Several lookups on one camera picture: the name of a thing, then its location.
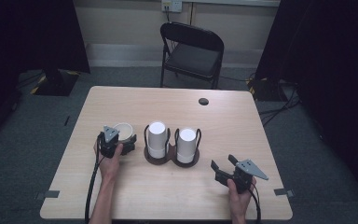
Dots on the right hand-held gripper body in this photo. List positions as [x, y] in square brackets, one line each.
[244, 180]

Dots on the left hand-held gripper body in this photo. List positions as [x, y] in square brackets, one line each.
[108, 144]

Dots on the white wall outlet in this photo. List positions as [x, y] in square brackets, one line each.
[171, 5]

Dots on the black curtain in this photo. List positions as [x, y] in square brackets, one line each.
[28, 37]
[329, 62]

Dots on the black table grommet hole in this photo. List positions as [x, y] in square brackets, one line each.
[203, 101]

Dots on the single white paper cup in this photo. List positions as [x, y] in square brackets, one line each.
[125, 130]

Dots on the black folding chair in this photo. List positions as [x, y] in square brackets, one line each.
[192, 56]

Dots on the black box with yellow tape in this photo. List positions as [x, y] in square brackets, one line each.
[265, 90]

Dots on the grey tape strip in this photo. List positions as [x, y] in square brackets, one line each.
[48, 194]
[283, 192]

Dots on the person's left hand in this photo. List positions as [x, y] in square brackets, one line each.
[110, 168]

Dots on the stack of white paper cups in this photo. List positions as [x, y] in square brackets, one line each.
[186, 146]
[157, 140]

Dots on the black stand base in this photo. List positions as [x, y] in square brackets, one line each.
[56, 82]

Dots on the person's right hand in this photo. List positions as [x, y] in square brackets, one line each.
[239, 202]

